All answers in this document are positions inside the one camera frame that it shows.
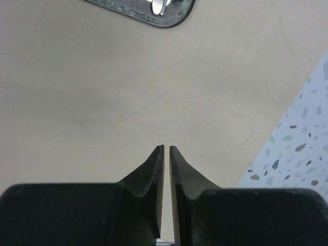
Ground beige cloth surgical kit wrap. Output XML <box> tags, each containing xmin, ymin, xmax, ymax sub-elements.
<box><xmin>0</xmin><ymin>0</ymin><xmax>328</xmax><ymax>190</ymax></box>

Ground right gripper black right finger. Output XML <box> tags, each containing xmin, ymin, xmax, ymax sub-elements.
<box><xmin>170</xmin><ymin>146</ymin><xmax>327</xmax><ymax>245</ymax></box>

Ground steel ring-handled forceps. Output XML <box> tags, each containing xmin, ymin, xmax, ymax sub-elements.
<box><xmin>150</xmin><ymin>0</ymin><xmax>171</xmax><ymax>16</ymax></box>

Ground steel instrument tray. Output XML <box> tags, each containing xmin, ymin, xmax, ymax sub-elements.
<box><xmin>89</xmin><ymin>0</ymin><xmax>195</xmax><ymax>29</ymax></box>

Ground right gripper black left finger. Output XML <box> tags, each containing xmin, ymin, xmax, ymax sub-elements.
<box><xmin>1</xmin><ymin>146</ymin><xmax>165</xmax><ymax>245</ymax></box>

